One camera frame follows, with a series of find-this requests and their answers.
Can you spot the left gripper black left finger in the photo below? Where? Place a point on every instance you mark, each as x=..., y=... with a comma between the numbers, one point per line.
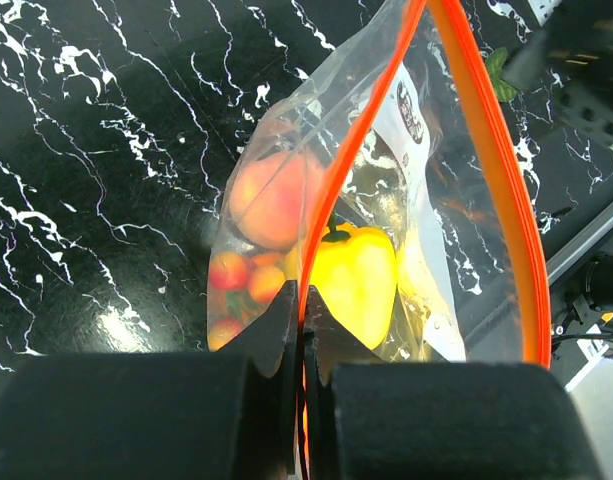
x=228, y=414

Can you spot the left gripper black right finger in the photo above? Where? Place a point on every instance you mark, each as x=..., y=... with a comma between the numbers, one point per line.
x=368, y=419

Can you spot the yellow bell pepper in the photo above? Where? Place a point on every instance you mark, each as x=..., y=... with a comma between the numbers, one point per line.
x=356, y=277

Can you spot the peach fruit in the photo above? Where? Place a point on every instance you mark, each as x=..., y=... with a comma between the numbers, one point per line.
x=269, y=195

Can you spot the clear zip bag orange zipper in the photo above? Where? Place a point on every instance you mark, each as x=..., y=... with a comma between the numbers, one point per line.
x=406, y=123

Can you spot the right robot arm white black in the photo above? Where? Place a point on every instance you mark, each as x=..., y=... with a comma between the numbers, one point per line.
x=577, y=41

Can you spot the black marbled table mat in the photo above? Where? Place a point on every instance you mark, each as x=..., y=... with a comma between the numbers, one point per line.
x=120, y=124

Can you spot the green artificial leaf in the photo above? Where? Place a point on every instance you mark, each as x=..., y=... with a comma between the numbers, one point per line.
x=494, y=63

